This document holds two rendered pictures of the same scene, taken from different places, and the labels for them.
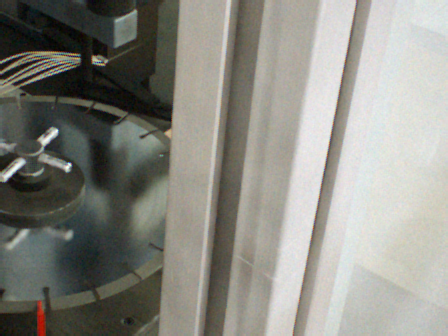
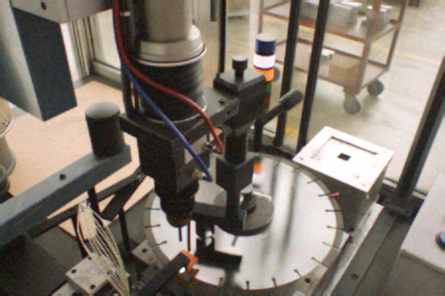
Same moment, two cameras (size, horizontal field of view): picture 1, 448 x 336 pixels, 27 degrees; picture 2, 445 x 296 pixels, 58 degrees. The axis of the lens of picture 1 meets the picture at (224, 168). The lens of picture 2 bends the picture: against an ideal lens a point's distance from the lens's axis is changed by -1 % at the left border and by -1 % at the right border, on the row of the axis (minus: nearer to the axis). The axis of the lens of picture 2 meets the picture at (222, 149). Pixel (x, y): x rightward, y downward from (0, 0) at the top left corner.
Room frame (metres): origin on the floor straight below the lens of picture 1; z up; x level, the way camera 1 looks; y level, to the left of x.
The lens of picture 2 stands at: (0.77, 0.72, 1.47)
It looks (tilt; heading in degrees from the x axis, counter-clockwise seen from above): 36 degrees down; 272
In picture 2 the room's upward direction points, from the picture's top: 1 degrees clockwise
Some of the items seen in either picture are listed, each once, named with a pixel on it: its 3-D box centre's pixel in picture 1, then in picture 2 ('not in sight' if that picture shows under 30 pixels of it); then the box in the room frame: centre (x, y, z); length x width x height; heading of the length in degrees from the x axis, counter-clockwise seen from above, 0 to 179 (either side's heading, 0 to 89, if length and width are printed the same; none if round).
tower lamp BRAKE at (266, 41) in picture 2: not in sight; (265, 44); (0.71, -0.10, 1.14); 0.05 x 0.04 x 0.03; 146
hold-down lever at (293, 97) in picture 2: not in sight; (269, 102); (0.72, 0.26, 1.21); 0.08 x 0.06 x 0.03; 56
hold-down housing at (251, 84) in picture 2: not in sight; (236, 128); (0.76, 0.27, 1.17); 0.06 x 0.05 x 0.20; 47
